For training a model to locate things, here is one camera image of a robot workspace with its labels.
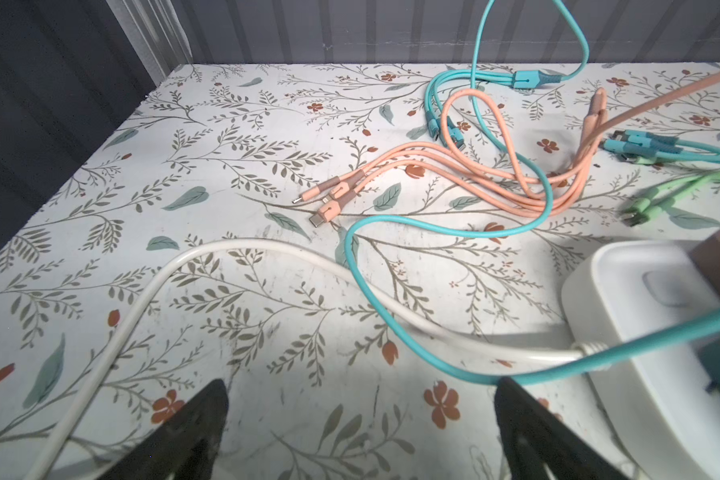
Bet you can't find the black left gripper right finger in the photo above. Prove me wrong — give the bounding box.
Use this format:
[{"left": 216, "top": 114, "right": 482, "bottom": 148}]
[{"left": 494, "top": 377, "right": 625, "bottom": 479}]

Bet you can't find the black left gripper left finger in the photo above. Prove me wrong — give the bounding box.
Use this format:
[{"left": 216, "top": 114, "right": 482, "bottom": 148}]
[{"left": 99, "top": 379, "right": 229, "bottom": 479}]

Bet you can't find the white power strip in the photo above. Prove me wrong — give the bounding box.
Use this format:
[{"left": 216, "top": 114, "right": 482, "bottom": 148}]
[{"left": 561, "top": 240, "right": 720, "bottom": 479}]

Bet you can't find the white power cord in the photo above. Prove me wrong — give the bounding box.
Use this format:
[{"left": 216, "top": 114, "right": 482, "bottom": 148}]
[{"left": 23, "top": 238, "right": 607, "bottom": 480}]

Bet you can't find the green multi-head cable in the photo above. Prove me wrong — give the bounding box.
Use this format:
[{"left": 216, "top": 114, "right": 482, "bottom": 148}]
[{"left": 620, "top": 169, "right": 720, "bottom": 228}]

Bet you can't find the pink multi-head charging cable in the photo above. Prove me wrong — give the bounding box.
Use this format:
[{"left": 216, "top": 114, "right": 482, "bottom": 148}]
[{"left": 292, "top": 62, "right": 720, "bottom": 229}]

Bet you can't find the teal charging cable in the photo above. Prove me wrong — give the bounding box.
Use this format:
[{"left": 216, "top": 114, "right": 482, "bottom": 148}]
[{"left": 343, "top": 0, "right": 720, "bottom": 386}]

